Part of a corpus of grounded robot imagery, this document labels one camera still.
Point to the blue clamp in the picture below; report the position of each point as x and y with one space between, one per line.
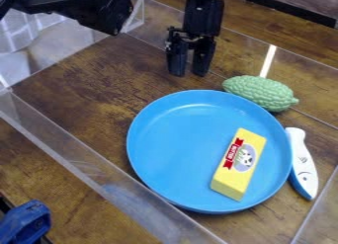
25 223

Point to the yellow toy butter block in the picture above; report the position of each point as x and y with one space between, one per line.
236 167

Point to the white blue toy fish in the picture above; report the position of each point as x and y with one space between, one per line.
303 176

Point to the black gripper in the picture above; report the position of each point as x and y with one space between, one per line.
201 21

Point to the green bumpy toy gourd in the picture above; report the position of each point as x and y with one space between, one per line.
268 93

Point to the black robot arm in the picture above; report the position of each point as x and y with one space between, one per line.
106 15

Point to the clear acrylic enclosure wall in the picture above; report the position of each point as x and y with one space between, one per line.
65 118

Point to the blue round plate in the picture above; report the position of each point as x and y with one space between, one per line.
177 138

